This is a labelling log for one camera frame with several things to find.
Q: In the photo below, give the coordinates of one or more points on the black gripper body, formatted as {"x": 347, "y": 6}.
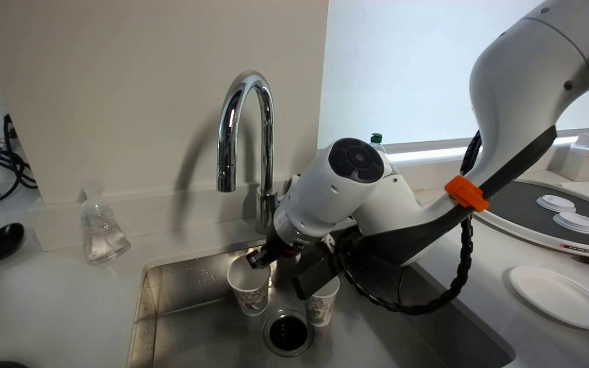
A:
{"x": 276, "y": 247}

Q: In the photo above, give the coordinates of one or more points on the white printed paper cup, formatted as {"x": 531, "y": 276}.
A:
{"x": 321, "y": 307}
{"x": 247, "y": 289}

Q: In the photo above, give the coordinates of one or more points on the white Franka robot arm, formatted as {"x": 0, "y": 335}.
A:
{"x": 532, "y": 74}

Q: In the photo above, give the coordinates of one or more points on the black sink drain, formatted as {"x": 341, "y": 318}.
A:
{"x": 287, "y": 334}

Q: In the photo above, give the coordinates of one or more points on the chrome sink faucet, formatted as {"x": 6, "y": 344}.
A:
{"x": 264, "y": 136}

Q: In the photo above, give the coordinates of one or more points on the stainless steel sink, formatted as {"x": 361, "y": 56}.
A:
{"x": 403, "y": 339}

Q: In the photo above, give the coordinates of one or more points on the white cup lid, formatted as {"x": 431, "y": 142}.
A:
{"x": 555, "y": 204}

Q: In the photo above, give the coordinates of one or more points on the white cup lid sip hole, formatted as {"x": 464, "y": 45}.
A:
{"x": 574, "y": 221}

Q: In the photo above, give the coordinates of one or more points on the clear bottle green cap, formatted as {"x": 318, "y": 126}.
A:
{"x": 376, "y": 140}

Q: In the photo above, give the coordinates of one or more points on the clear plastic bag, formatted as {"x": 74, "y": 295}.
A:
{"x": 102, "y": 235}

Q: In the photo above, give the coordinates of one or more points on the white window blind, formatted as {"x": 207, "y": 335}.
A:
{"x": 410, "y": 69}

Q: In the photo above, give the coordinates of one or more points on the round black tray white rim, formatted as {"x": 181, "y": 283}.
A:
{"x": 526, "y": 206}

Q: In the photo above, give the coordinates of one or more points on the white round plate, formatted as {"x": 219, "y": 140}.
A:
{"x": 557, "y": 297}

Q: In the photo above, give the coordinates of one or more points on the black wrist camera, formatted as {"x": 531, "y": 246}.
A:
{"x": 315, "y": 273}

